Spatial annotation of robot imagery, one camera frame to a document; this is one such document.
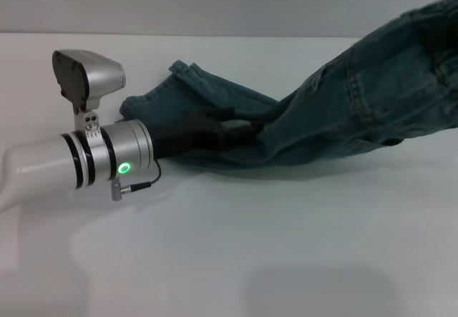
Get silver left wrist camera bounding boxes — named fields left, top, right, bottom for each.
left=52, top=49, right=126, bottom=140

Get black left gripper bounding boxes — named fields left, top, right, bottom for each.
left=151, top=106, right=265, bottom=162

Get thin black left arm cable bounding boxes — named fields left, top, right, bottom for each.
left=109, top=159, right=162, bottom=201

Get blue denim shorts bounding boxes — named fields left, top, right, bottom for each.
left=119, top=0, right=458, bottom=173

